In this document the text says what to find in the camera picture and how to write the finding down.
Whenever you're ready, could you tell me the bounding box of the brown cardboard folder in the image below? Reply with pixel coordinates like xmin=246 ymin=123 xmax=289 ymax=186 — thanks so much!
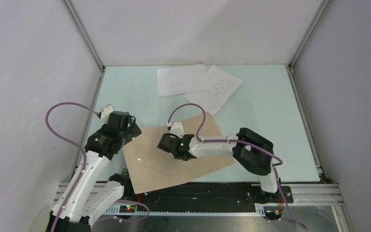
xmin=122 ymin=114 xmax=235 ymax=194

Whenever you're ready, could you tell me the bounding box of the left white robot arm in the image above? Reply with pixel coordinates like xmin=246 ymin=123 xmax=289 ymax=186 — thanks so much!
xmin=47 ymin=109 xmax=142 ymax=232

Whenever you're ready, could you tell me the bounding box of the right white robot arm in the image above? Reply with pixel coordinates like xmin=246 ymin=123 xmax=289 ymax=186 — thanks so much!
xmin=157 ymin=128 xmax=283 ymax=202

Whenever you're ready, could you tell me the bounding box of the printed white paper sheet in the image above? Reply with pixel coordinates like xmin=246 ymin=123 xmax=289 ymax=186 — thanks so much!
xmin=183 ymin=65 xmax=243 ymax=115

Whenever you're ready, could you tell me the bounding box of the left circuit board with LEDs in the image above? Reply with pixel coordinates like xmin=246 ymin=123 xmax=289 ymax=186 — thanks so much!
xmin=119 ymin=205 xmax=137 ymax=214

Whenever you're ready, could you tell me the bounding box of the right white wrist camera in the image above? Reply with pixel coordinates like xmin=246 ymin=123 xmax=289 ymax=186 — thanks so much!
xmin=170 ymin=121 xmax=185 ymax=138

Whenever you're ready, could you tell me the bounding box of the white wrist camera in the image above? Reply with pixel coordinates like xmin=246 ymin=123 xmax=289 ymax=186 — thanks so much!
xmin=99 ymin=104 xmax=114 ymax=124
xmin=170 ymin=121 xmax=185 ymax=138

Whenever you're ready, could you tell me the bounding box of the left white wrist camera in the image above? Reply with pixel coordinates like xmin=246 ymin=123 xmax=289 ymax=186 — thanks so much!
xmin=99 ymin=104 xmax=114 ymax=124

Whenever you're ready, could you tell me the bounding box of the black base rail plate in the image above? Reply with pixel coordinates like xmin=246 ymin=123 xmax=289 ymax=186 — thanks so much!
xmin=124 ymin=182 xmax=294 ymax=213

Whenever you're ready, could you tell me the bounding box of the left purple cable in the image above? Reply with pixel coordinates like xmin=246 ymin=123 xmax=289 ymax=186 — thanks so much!
xmin=45 ymin=102 xmax=150 ymax=232

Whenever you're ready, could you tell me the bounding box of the right circuit board with wires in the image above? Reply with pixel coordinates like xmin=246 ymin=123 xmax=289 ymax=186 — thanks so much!
xmin=264 ymin=207 xmax=283 ymax=221

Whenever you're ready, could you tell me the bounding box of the aluminium frame rail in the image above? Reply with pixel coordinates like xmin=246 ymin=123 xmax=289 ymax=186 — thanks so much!
xmin=251 ymin=183 xmax=344 ymax=206

